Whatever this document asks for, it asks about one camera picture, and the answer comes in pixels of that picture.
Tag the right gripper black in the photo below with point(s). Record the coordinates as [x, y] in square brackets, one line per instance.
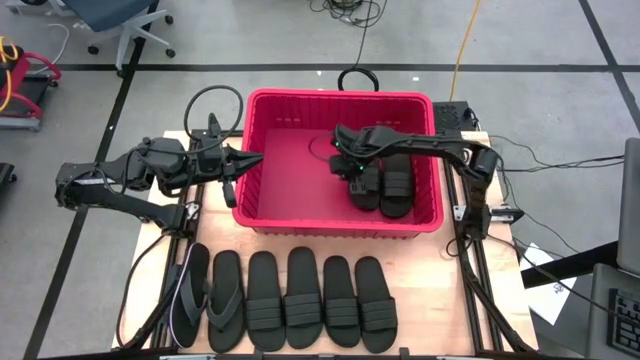
[365, 142]

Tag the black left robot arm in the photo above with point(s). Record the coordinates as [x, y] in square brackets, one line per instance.
[150, 162]

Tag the black slide sandal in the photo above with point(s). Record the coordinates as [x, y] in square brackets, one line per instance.
[303, 305]
[397, 195]
[265, 310]
[376, 312]
[341, 310]
[372, 200]

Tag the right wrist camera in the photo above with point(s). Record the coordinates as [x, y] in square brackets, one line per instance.
[347, 166]

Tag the black table clamp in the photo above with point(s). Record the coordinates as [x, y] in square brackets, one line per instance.
[404, 353]

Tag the red cart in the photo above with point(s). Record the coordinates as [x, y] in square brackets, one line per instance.
[20, 75]

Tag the grey desk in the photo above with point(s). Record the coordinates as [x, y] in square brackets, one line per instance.
[600, 320]

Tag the black power box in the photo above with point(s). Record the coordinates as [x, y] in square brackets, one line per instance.
[450, 117]

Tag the red plastic bin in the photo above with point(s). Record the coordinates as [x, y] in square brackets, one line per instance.
[295, 180]

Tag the white paper sheet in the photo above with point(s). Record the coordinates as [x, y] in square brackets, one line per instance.
[550, 300]

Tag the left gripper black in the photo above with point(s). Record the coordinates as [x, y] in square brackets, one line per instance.
[215, 162]

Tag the black keyboard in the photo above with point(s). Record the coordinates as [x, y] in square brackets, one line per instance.
[625, 325]

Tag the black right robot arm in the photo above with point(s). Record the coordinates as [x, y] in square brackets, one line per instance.
[450, 145]

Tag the blue office chair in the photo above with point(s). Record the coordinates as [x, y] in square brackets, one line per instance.
[105, 12]

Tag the black flip-flop with white edge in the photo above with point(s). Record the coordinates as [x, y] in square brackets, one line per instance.
[192, 300]

